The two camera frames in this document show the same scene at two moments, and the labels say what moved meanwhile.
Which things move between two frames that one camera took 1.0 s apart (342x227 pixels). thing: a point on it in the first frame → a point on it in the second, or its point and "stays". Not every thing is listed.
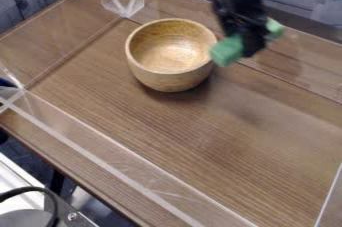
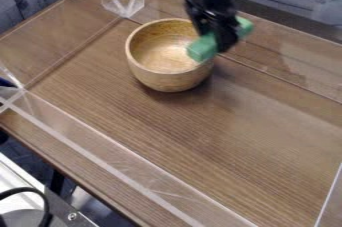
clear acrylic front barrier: [68, 176] stays
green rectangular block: [227, 49] → [203, 46]
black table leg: [56, 183] stays
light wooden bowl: [168, 54] stays
